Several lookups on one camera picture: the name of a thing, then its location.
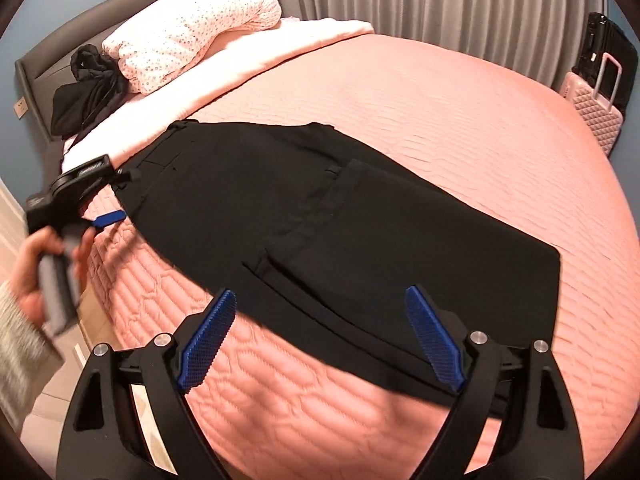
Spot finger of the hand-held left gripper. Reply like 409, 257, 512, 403
82, 209, 129, 233

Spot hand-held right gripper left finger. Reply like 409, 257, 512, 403
57, 288, 237, 480

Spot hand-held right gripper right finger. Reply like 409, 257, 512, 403
405, 285, 586, 480

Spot black pants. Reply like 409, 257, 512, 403
111, 120, 562, 418

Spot person's left forearm grey sleeve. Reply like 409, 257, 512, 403
0, 280, 66, 433

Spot person's left hand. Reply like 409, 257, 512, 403
11, 226, 97, 321

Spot black crumpled garment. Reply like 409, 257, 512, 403
50, 45, 133, 137

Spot grey bed headboard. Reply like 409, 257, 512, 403
15, 0, 248, 143

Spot pink floral pillow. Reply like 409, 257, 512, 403
102, 0, 283, 95

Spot pink quilted bedspread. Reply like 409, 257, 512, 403
62, 34, 640, 480

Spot pink quilted suitcase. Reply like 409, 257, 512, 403
559, 52, 627, 158

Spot black suitcase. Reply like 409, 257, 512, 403
572, 11, 626, 111

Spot grey pleated curtain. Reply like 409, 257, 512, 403
270, 0, 608, 91

